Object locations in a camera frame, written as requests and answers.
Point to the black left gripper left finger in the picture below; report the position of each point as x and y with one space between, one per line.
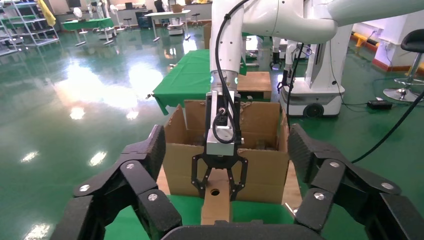
132 179

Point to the black idle robot gripper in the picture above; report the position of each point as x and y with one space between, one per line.
285 81
275 61

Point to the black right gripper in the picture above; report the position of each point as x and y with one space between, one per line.
220 162

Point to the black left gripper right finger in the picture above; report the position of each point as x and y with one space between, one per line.
334 179

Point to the cardboard box with hole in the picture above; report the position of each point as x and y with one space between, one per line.
217 212

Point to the white idle robot arm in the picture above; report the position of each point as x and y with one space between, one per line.
290 54
276 43

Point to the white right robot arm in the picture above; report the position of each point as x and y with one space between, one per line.
228 39

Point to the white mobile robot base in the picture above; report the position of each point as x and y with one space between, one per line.
175 30

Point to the large open cardboard carton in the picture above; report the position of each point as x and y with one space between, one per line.
258 175

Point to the cardboard box with open flaps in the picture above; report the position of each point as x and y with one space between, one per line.
207 36

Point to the small cardboard box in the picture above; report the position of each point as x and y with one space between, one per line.
177 8

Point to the light wooden platform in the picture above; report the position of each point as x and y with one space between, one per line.
255 82

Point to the white idle wheeled robot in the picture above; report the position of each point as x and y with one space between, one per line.
324 96

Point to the green tablecloth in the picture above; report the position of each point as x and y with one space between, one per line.
258 212
185 79

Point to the silver binder clip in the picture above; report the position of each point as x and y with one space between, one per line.
173 65
150 96

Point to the black power adapter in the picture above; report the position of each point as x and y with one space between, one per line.
379 105

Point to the round black stool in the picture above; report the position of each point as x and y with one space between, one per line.
196 15

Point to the long white table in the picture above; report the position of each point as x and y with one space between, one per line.
167 14

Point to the black bar stool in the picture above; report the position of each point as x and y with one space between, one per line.
414 41

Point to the blue storage bin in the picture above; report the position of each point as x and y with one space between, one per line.
145 21

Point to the low white device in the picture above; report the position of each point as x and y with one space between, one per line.
107 33

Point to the green covered table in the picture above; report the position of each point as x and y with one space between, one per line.
87 24

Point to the white shelving rack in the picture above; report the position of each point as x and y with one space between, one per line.
46 40

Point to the white standing fan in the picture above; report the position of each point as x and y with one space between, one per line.
78 12

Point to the yellow hanging cloth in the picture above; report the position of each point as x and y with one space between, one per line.
48 15

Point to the black monitor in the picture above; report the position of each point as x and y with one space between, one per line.
74 3

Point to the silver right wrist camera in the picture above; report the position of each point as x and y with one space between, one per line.
223 149

